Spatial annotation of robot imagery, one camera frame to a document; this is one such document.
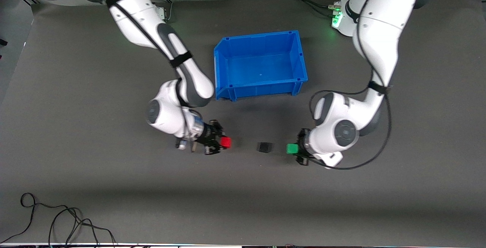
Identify thin black loose cable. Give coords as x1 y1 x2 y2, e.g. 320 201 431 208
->
0 193 117 247

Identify black arm base cables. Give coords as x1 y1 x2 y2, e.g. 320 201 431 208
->
144 0 174 24
286 0 355 17

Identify black left arm base cables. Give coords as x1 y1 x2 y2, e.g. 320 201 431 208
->
286 0 355 17

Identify blue plastic storage bin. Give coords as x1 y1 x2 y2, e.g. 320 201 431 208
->
213 30 308 101

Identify black right arm base cables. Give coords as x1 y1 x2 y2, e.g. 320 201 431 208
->
144 0 174 24

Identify dark grey table mat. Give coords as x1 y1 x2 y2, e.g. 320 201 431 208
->
0 0 486 247

